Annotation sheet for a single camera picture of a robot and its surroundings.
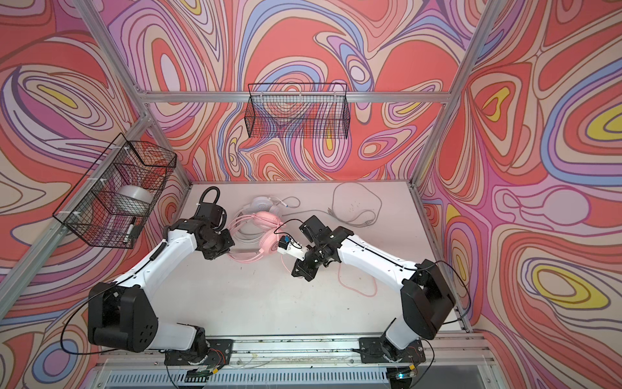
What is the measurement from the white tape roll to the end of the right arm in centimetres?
49

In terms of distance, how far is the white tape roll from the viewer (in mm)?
716

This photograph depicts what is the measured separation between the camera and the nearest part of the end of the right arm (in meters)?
0.59
